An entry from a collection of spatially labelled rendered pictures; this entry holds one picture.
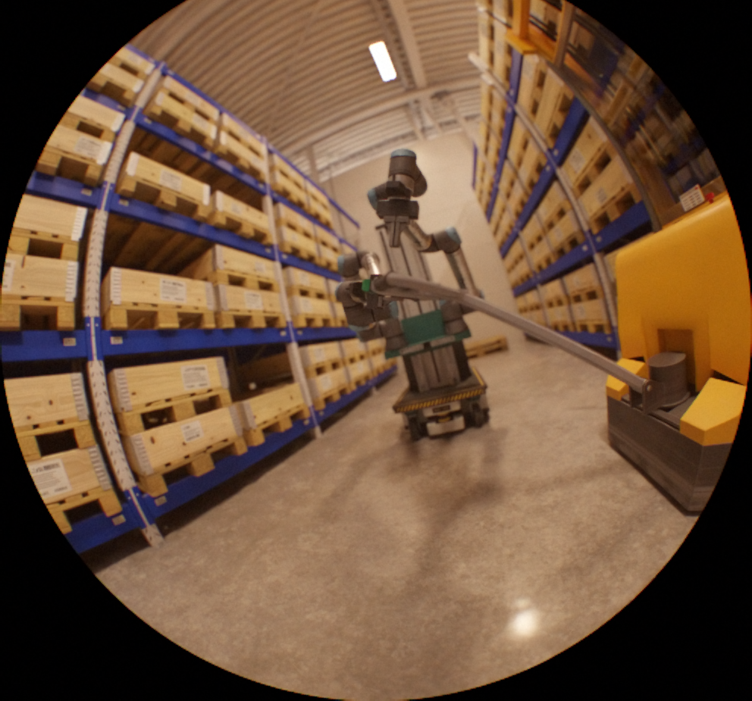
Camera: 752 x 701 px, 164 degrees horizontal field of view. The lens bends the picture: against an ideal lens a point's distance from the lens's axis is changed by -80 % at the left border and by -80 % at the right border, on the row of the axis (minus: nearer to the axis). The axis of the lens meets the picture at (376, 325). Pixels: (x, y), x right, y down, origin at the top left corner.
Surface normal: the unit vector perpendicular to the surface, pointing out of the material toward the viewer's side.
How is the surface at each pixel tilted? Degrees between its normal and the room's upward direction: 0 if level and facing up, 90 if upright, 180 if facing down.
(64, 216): 90
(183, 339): 90
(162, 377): 90
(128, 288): 90
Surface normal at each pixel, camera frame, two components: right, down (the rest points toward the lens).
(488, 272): -0.30, 0.00
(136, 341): 0.92, -0.27
